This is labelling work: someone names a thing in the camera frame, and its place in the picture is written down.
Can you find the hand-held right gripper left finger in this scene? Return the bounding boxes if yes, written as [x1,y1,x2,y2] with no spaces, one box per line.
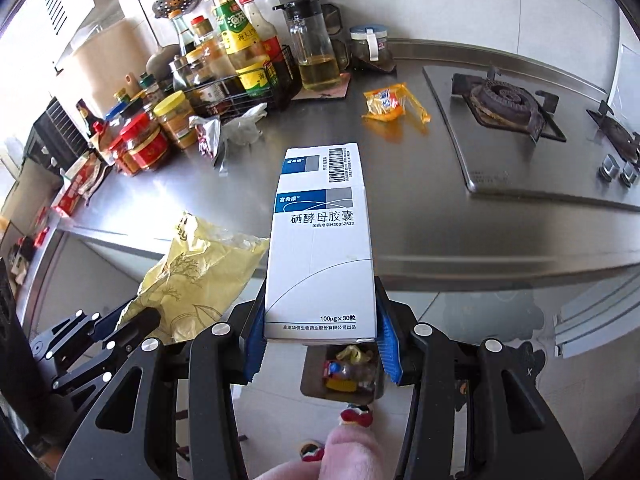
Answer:
[52,287,268,480]

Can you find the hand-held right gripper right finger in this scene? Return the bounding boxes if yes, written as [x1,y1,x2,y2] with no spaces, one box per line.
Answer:
[374,277,586,480]

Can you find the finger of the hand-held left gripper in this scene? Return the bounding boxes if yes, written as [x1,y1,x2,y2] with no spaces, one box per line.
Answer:
[29,310,123,361]
[51,306,166,396]

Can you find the dark square trash bin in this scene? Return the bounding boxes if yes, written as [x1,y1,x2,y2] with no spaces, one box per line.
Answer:
[299,342,386,401]

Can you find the yellow foil bag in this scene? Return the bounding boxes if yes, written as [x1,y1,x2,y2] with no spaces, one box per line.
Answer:
[115,212,271,343]

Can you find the white medicine box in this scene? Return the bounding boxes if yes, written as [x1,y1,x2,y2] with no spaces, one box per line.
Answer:
[263,142,379,346]

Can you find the pink slippers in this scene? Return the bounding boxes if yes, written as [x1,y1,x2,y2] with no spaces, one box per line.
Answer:
[265,422,396,480]

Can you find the red snack packets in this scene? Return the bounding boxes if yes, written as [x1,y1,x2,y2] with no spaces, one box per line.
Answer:
[50,152,108,216]

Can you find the small red lid sauce jar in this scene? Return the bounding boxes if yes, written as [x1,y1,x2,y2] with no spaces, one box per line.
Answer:
[107,135,132,176]

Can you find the large red lid sauce jar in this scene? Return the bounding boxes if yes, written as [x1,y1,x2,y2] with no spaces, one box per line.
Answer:
[119,112,170,173]

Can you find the black slatted crate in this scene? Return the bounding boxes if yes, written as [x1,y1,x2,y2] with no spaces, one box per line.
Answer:
[22,97,91,161]

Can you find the yellow lid jar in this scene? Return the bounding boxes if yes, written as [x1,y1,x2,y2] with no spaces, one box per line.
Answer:
[153,91,198,150]

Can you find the steel gas stove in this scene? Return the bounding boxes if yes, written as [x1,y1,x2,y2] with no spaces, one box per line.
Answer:
[422,62,640,211]

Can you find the orange snack packet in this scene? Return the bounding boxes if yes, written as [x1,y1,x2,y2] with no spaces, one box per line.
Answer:
[361,83,432,126]

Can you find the pink square coaster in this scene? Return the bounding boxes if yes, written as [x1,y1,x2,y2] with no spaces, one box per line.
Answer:
[290,72,352,101]

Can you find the small dark bottle pale cap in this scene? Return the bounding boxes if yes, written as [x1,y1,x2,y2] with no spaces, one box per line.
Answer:
[185,49,226,103]

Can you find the steel pepper shaker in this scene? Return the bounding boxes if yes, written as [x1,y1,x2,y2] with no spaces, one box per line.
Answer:
[169,55,193,88]

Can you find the large black burner pan support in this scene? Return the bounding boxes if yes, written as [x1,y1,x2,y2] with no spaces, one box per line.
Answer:
[451,67,567,143]

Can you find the glass oil jug black lid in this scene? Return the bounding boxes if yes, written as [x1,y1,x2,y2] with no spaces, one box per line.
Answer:
[272,0,341,92]

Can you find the dark brown jar stand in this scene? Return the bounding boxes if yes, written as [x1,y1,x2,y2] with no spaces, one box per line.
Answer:
[350,55,398,72]

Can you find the brown red cap sauce bottle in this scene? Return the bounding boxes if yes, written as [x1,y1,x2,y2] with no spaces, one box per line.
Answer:
[190,15,236,81]

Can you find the dark soy sauce bottle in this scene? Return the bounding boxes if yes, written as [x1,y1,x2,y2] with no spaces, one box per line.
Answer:
[168,10,198,56]

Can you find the glass spice jar white lid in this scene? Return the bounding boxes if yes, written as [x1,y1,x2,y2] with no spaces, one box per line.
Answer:
[349,25,390,61]

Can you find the large yellow label sauce bottle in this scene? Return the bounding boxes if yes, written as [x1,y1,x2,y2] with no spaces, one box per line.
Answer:
[210,0,278,98]

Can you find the small black burner pan support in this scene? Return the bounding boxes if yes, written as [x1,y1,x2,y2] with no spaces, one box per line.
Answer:
[586,100,640,163]

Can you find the tall clear red cap bottle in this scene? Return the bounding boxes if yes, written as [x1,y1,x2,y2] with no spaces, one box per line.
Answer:
[237,0,282,66]

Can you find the steel slotted skimmer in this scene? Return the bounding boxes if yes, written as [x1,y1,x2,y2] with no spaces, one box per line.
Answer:
[151,0,207,18]

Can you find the steel splash guard panel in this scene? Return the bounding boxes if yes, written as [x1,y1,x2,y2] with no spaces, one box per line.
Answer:
[607,42,640,111]

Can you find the white frame rails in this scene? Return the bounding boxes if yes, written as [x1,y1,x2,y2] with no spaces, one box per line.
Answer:
[555,280,640,358]

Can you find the white wall appliance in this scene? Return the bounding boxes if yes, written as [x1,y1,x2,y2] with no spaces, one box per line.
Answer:
[0,0,96,71]

